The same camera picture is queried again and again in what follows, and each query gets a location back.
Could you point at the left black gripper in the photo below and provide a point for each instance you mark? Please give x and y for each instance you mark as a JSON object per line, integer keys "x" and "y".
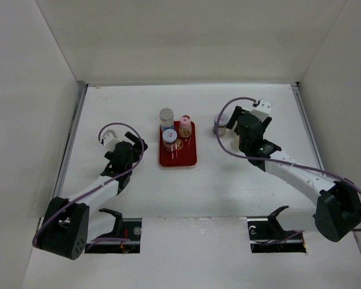
{"x": 136, "y": 147}

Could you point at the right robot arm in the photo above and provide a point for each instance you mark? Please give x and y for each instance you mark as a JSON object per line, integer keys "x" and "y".
{"x": 337, "y": 203}

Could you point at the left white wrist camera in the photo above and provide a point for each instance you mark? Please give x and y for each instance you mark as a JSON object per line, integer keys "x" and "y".
{"x": 109, "y": 137}

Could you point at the pink lid spice jar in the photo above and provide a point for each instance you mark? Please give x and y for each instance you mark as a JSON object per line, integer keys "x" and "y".
{"x": 185, "y": 127}

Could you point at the silver lid blue label jar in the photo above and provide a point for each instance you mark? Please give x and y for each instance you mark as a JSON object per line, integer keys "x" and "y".
{"x": 167, "y": 119}

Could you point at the red rectangular tray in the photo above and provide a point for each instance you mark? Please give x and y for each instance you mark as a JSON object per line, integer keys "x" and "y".
{"x": 184, "y": 156}

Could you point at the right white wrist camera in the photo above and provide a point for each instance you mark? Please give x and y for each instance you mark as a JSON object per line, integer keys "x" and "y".
{"x": 262, "y": 109}

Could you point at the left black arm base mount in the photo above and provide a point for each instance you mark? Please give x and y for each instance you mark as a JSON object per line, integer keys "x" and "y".
{"x": 117, "y": 223}

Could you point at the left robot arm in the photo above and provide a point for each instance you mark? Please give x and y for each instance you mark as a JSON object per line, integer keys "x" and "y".
{"x": 82, "y": 223}

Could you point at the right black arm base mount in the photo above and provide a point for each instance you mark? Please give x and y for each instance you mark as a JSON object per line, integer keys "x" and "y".
{"x": 278, "y": 233}

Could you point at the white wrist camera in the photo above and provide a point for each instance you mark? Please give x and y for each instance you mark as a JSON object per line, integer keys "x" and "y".
{"x": 109, "y": 137}
{"x": 262, "y": 109}

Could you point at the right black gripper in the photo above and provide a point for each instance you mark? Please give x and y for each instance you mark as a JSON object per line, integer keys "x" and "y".
{"x": 234, "y": 117}

